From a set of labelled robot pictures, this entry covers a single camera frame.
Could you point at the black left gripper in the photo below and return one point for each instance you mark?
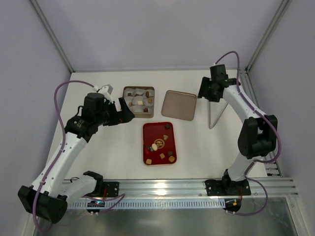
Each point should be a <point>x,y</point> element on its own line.
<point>117,114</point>

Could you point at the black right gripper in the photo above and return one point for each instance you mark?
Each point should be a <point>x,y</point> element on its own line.
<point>206,91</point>

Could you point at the gold tin lid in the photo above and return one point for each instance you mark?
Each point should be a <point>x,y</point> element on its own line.
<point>179,105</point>

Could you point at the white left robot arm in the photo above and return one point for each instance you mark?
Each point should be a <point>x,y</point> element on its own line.
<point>45,198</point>

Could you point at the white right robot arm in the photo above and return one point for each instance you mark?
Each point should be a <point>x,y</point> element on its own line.
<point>257,137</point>

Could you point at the dark round chocolate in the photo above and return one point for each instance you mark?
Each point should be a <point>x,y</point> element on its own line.
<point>167,126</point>

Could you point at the white round spiral chocolate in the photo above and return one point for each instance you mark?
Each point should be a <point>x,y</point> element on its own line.
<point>154,147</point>

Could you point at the gold shell chocolate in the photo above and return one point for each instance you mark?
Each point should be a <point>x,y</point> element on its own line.
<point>171,159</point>

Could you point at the gold tin box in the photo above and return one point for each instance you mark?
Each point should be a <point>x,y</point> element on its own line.
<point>140,100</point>

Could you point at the red lacquer tray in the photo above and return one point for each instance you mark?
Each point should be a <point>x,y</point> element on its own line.
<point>153,133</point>

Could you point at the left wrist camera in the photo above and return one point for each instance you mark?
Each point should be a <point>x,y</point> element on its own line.
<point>105,89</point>

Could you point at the slotted cable duct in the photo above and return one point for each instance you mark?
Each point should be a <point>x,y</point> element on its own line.
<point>129,203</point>

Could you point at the right side aluminium rail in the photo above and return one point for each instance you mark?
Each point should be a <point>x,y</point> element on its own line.
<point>263,122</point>

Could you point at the aluminium rail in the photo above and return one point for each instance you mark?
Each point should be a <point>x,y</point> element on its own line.
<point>263,122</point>
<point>273,186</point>

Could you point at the aluminium front rail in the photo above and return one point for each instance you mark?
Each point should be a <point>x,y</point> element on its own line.
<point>273,186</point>

